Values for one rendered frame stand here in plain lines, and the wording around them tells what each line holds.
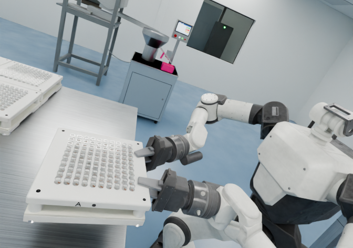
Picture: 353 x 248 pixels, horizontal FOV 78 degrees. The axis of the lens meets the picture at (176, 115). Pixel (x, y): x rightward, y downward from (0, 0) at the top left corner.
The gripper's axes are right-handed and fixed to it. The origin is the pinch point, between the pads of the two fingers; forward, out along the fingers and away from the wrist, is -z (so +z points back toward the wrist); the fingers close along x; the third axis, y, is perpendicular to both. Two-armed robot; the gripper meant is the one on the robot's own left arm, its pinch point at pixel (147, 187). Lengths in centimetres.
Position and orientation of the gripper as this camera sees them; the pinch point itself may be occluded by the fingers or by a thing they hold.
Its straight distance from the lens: 58.0
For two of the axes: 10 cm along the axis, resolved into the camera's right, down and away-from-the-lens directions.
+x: -3.8, 8.4, 3.8
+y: -0.9, -4.5, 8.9
